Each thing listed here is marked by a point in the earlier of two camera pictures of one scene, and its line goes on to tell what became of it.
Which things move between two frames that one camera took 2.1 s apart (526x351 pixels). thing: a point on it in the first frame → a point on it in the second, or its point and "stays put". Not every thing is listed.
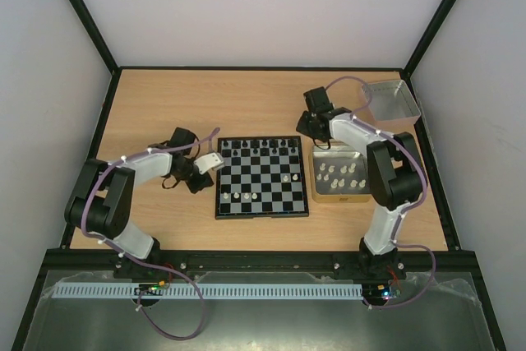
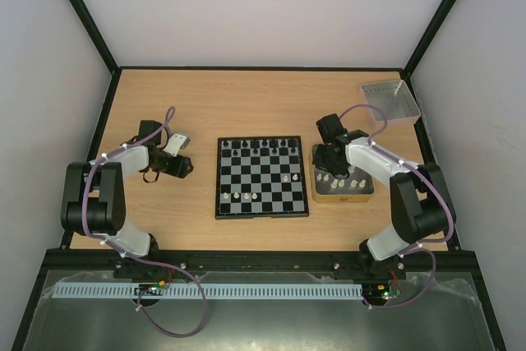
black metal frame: x=69 y=259 stays put
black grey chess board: x=263 y=177 stays put
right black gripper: x=309 y=125 → x=329 y=162
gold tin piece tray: x=339 y=174 stays put
